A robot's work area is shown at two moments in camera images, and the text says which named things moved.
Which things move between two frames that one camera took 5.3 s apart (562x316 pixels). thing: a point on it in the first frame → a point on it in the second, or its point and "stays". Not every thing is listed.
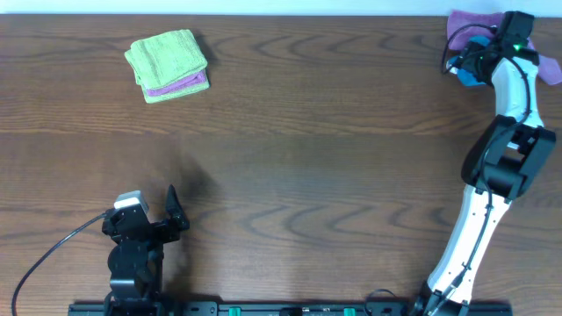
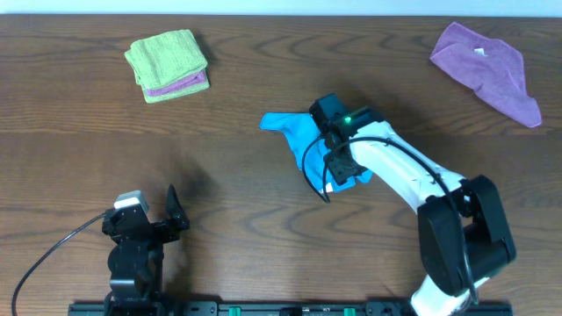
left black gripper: x=149 y=229 stays
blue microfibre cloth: x=469 y=80 → x=311 y=149
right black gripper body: x=471 y=59 → x=341 y=164
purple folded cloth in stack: x=196 y=80 stays
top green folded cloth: x=165 y=57 stays
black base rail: x=155 y=305 stays
